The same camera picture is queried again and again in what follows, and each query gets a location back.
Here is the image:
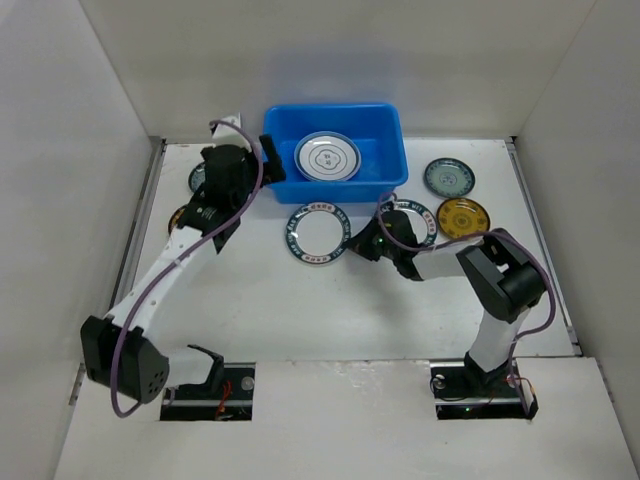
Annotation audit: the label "white plate thin green rim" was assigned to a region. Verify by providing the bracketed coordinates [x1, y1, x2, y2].
[295, 132, 361, 181]

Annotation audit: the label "light blue plastic plate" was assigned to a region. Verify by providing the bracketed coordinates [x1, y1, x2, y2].
[293, 133, 362, 183]

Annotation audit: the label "yellow patterned plate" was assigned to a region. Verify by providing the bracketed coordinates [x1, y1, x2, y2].
[167, 206, 186, 234]
[436, 197, 491, 239]

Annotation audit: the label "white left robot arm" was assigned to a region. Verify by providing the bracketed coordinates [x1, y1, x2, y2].
[80, 135, 286, 418]

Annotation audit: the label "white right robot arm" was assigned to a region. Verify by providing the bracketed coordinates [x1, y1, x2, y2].
[344, 209, 557, 395]

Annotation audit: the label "blue plastic bin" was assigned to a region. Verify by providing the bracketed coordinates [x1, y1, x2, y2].
[263, 103, 409, 204]

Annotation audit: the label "celadon blue pattern plate left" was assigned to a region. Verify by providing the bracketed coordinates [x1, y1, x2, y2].
[188, 162, 206, 194]

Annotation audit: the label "celadon blue pattern plate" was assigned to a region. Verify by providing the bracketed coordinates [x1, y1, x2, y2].
[423, 157, 476, 198]
[188, 162, 206, 194]

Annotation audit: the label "celadon blue pattern plate right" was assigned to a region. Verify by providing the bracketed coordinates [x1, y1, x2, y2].
[423, 157, 476, 198]

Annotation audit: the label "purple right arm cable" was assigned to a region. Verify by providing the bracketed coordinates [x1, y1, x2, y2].
[374, 191, 557, 416]

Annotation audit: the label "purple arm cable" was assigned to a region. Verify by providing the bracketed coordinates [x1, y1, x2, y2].
[109, 118, 265, 418]
[374, 191, 557, 416]

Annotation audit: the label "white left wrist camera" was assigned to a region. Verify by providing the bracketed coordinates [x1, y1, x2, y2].
[209, 113, 242, 141]

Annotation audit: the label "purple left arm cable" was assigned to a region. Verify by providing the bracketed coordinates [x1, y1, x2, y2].
[109, 118, 265, 418]

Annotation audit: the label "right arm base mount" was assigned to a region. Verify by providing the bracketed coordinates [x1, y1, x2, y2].
[429, 360, 539, 421]

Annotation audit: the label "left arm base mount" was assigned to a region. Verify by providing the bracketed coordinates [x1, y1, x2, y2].
[159, 344, 256, 422]

